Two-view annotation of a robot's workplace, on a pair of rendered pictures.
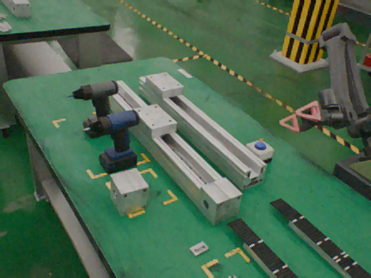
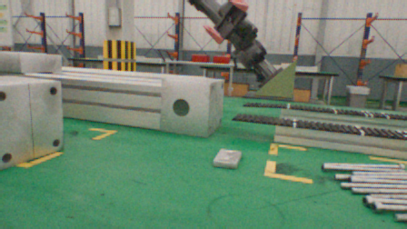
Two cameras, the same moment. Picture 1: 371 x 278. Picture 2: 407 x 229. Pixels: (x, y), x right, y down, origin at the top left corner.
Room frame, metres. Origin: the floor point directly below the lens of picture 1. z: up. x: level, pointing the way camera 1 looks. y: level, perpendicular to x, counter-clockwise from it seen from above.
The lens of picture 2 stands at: (0.53, 0.17, 0.91)
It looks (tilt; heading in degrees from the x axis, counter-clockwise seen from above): 11 degrees down; 324
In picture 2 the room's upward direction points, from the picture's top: 3 degrees clockwise
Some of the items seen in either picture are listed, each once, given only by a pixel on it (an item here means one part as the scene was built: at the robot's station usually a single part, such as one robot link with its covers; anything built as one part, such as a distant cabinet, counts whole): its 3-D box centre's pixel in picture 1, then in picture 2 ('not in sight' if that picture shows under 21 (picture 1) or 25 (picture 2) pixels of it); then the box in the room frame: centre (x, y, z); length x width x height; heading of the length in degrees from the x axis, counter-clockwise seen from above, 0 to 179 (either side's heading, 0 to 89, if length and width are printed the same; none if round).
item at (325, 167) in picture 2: not in sight; (362, 169); (0.68, -0.20, 0.78); 0.11 x 0.01 x 0.01; 56
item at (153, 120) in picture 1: (154, 122); (16, 67); (1.32, 0.14, 0.87); 0.16 x 0.11 x 0.07; 36
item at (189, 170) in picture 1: (153, 133); (18, 88); (1.32, 0.14, 0.82); 0.80 x 0.10 x 0.09; 36
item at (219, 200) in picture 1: (222, 199); (195, 103); (0.97, -0.13, 0.83); 0.12 x 0.09 x 0.10; 126
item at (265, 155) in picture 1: (257, 153); not in sight; (1.28, -0.28, 0.81); 0.10 x 0.08 x 0.06; 126
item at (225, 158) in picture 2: (199, 249); (228, 158); (0.79, -0.07, 0.78); 0.05 x 0.03 x 0.01; 130
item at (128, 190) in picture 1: (132, 190); (14, 115); (0.96, 0.16, 0.83); 0.11 x 0.10 x 0.10; 122
